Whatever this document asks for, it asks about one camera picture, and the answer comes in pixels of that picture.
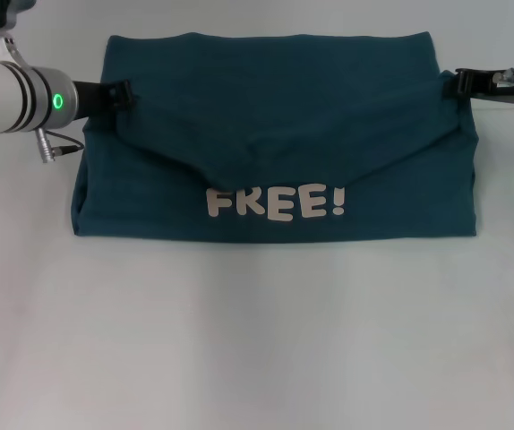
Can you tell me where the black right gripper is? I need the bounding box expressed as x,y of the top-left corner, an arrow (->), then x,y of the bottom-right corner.
445,66 -> 514,106

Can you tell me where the dark left arm cable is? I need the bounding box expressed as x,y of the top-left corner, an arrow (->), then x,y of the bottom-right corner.
36,127 -> 85,164

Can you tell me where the blue short-sleeved shirt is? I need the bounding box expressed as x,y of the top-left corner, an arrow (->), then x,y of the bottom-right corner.
72,30 -> 482,245

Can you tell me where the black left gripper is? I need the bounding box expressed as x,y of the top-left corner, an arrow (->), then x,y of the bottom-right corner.
72,79 -> 140,121

